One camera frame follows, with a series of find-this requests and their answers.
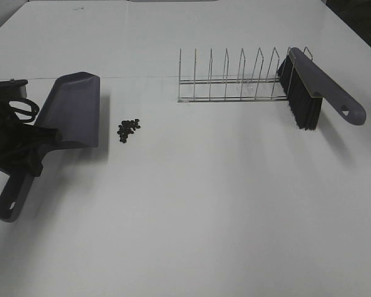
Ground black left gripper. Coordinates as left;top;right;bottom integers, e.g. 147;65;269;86
0;105;58;177

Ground grey plastic dustpan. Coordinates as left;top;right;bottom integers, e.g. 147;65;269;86
0;72;100;223

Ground pile of coffee beans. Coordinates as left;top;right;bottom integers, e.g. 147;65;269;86
117;118;141;144

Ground grey hand brush black bristles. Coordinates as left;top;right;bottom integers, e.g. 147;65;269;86
277;47;367;131

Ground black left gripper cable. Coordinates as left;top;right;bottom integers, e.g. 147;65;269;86
0;85;40;126

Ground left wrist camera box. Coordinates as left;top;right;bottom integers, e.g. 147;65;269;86
0;79;28;100

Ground chrome wire dish rack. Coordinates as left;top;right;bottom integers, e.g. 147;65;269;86
176;46;313;104

